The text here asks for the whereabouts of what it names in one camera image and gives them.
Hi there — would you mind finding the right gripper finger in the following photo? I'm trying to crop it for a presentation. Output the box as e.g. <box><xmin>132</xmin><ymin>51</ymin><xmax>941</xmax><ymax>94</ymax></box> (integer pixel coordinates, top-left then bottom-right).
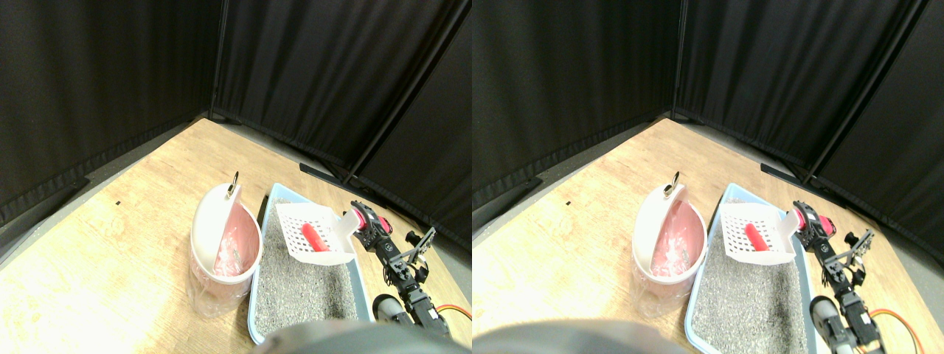
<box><xmin>350</xmin><ymin>199</ymin><xmax>392</xmax><ymax>242</ymax></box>
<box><xmin>793</xmin><ymin>201</ymin><xmax>832</xmax><ymax>242</ymax></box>

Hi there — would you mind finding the red lump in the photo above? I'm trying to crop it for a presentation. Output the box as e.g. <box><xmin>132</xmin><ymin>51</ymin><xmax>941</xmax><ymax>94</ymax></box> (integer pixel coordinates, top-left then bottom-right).
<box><xmin>302</xmin><ymin>223</ymin><xmax>330</xmax><ymax>253</ymax></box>
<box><xmin>745</xmin><ymin>223</ymin><xmax>768</xmax><ymax>253</ymax></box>

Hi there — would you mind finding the white scoop with red handle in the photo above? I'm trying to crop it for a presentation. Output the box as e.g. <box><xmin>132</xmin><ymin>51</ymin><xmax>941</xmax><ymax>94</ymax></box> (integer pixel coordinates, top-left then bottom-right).
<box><xmin>719</xmin><ymin>202</ymin><xmax>836</xmax><ymax>266</ymax></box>
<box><xmin>276</xmin><ymin>202</ymin><xmax>392</xmax><ymax>265</ymax></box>

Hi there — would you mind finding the black curtain stand foot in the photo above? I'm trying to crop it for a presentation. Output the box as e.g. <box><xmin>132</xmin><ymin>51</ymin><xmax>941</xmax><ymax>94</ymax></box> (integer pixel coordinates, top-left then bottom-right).
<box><xmin>760</xmin><ymin>164</ymin><xmax>808</xmax><ymax>185</ymax></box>
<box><xmin>299</xmin><ymin>164</ymin><xmax>347</xmax><ymax>185</ymax></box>

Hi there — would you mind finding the blue litter tray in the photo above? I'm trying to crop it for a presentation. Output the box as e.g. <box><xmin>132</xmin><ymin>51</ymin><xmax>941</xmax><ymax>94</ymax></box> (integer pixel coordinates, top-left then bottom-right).
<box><xmin>248</xmin><ymin>183</ymin><xmax>373</xmax><ymax>346</ymax></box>
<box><xmin>684</xmin><ymin>183</ymin><xmax>819</xmax><ymax>354</ymax></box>

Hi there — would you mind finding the black curtain stand pole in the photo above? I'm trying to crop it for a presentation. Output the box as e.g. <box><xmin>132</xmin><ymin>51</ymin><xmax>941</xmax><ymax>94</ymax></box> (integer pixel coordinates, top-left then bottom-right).
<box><xmin>670</xmin><ymin>0</ymin><xmax>689</xmax><ymax>120</ymax></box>
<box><xmin>343</xmin><ymin>0</ymin><xmax>472</xmax><ymax>185</ymax></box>
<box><xmin>208</xmin><ymin>0</ymin><xmax>230</xmax><ymax>120</ymax></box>
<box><xmin>804</xmin><ymin>0</ymin><xmax>931</xmax><ymax>185</ymax></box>

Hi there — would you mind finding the white bin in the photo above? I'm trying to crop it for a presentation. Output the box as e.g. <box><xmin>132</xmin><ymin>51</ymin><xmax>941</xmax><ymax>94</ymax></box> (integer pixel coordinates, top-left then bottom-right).
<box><xmin>632</xmin><ymin>172</ymin><xmax>710</xmax><ymax>316</ymax></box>
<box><xmin>188</xmin><ymin>172</ymin><xmax>263</xmax><ymax>318</ymax></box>

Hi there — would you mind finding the black bracket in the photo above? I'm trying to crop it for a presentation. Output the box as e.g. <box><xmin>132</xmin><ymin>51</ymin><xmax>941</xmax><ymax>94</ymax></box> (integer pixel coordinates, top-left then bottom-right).
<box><xmin>404</xmin><ymin>227</ymin><xmax>437</xmax><ymax>263</ymax></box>
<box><xmin>844</xmin><ymin>229</ymin><xmax>877</xmax><ymax>263</ymax></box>

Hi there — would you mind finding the orange wire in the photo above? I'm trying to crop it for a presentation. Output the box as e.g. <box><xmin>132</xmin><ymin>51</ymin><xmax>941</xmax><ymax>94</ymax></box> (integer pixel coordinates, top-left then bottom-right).
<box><xmin>870</xmin><ymin>310</ymin><xmax>927</xmax><ymax>354</ymax></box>
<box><xmin>435</xmin><ymin>303</ymin><xmax>472</xmax><ymax>322</ymax></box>

